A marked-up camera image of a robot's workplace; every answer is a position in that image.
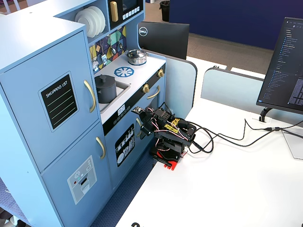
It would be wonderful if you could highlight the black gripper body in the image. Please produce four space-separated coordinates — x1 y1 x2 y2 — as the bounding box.
138 110 156 131

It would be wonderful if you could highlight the dark gray pot lid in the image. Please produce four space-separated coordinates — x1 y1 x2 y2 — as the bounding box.
94 74 117 90

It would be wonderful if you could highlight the red arm base clamp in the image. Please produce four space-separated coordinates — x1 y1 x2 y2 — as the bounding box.
151 146 188 171

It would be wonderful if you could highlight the silver pot lid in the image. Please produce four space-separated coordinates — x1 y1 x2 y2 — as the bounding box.
125 49 146 60

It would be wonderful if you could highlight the blue oven door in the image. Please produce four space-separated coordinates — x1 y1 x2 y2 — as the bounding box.
138 77 166 133

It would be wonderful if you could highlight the black control panel strip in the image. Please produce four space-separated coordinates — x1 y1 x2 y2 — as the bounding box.
102 68 166 137

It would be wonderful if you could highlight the gray toy sink basin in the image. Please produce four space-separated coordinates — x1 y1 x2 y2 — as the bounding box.
94 81 131 113

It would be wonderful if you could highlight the blue dishwasher door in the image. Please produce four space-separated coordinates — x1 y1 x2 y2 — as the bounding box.
104 109 154 190

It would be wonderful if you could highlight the dark gray pot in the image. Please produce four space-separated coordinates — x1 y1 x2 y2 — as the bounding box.
95 80 117 104

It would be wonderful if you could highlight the light blue desk divider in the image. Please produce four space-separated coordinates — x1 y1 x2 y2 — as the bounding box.
141 49 198 119
200 66 303 126

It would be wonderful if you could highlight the silver steel pot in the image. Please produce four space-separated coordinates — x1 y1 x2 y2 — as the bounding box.
125 49 148 66

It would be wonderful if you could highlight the blue freezer door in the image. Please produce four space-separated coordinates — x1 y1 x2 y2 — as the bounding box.
41 121 113 227

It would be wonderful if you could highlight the grey water dispenser panel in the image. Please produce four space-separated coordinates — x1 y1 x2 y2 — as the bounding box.
67 155 98 205

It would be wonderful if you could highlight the black Dell monitor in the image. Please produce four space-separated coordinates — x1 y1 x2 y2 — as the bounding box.
137 21 190 61

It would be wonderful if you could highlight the colourful tile backsplash panel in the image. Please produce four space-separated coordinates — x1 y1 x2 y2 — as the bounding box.
89 25 127 72

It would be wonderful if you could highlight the black shopping list board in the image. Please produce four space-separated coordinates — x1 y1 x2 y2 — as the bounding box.
38 71 80 133

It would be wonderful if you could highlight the black trash bin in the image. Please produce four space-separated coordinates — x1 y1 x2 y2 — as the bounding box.
159 0 171 23

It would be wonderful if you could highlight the white toy plate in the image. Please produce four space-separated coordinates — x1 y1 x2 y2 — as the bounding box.
82 8 102 36
88 6 107 34
74 9 97 38

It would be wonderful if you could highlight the toy microwave black door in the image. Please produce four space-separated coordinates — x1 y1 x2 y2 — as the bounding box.
107 0 144 30

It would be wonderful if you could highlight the blue fridge door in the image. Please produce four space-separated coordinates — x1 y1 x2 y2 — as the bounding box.
0 30 100 173

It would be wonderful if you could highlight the blue toy kitchen unit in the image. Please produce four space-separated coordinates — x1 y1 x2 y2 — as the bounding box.
0 0 167 227

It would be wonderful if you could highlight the monitor with lit screen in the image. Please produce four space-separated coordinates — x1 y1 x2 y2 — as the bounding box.
256 17 303 115

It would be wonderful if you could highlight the gold dishwasher door handle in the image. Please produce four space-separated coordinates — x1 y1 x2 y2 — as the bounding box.
135 117 143 139

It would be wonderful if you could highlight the gold oven door handle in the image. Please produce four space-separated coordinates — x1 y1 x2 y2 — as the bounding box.
146 85 161 100

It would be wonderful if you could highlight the gold freezer door handle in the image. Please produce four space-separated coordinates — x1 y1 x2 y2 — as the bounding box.
95 136 107 160

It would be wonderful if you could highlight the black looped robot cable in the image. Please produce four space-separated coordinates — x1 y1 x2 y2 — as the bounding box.
188 121 215 155

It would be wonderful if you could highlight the gold fridge door handle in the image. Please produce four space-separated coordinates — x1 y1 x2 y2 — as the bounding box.
83 79 97 114

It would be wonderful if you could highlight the long black desk cable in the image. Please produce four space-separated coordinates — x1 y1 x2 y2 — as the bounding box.
203 118 303 148

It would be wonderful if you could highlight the gold microwave handle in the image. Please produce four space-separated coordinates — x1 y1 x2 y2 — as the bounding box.
109 1 119 23

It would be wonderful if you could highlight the dark blue partition wall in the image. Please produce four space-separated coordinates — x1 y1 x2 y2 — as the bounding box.
169 0 303 51

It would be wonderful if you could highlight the silver monitor base plate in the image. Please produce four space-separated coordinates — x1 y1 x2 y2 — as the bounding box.
281 128 303 160

